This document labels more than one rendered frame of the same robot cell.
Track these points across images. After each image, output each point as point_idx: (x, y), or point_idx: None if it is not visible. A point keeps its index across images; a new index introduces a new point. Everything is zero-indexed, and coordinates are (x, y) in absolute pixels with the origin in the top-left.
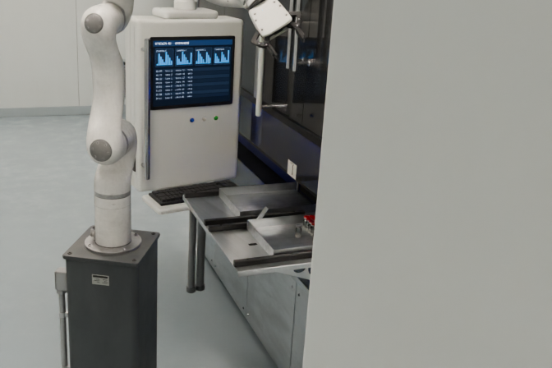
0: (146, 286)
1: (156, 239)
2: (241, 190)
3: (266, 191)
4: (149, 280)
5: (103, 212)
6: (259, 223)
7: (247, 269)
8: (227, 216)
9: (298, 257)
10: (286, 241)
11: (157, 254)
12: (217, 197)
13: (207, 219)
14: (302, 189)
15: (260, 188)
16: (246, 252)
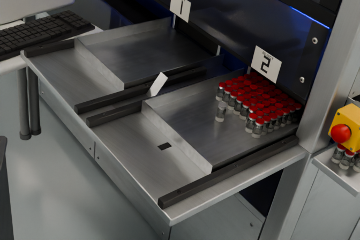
0: (1, 230)
1: (5, 152)
2: (105, 37)
3: (136, 33)
4: (4, 216)
5: None
6: (158, 102)
7: (182, 209)
8: (102, 89)
9: (245, 167)
10: (209, 133)
11: (6, 167)
12: (73, 51)
13: (80, 105)
14: (184, 27)
15: (129, 30)
16: (164, 167)
